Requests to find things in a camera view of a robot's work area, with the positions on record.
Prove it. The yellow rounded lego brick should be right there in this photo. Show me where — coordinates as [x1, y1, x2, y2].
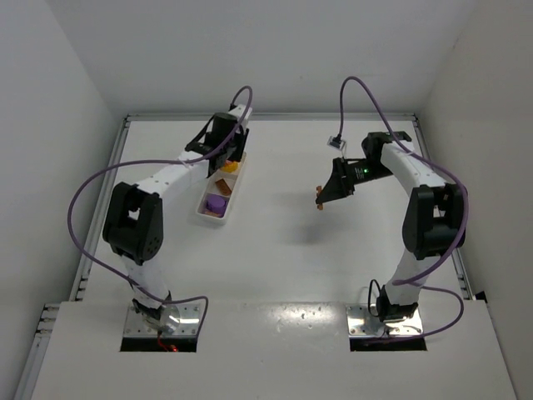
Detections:
[220, 161, 241, 173]

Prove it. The purple rounded lego brick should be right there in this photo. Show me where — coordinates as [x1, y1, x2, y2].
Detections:
[205, 193, 227, 209]

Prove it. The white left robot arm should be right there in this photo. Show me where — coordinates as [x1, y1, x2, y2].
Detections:
[102, 105, 252, 332]

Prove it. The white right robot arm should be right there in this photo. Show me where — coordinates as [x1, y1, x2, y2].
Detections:
[316, 132, 466, 323]

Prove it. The white divided plastic tray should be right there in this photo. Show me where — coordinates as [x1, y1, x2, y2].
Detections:
[196, 152, 247, 226]

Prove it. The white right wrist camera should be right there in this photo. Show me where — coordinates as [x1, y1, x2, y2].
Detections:
[327, 136, 346, 152]

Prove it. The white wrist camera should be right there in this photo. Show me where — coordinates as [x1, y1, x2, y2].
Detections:
[228, 104, 253, 129]
[327, 136, 346, 152]

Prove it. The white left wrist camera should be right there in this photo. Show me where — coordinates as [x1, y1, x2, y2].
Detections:
[228, 104, 253, 129]

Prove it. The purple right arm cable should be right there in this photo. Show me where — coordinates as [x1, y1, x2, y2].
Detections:
[337, 76, 471, 343]

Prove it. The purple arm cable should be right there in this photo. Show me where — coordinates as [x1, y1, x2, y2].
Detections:
[337, 76, 471, 343]
[67, 85, 254, 330]

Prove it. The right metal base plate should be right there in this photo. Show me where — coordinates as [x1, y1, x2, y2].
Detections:
[346, 303, 424, 340]

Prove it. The metal base plate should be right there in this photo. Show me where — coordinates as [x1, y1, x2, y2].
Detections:
[122, 303, 201, 339]
[346, 303, 424, 340]

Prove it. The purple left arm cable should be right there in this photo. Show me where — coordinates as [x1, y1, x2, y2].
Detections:
[67, 85, 254, 330]

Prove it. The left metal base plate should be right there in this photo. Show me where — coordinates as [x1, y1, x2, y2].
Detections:
[122, 303, 201, 339]

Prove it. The aluminium frame rail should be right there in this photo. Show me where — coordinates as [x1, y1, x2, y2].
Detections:
[12, 116, 130, 399]

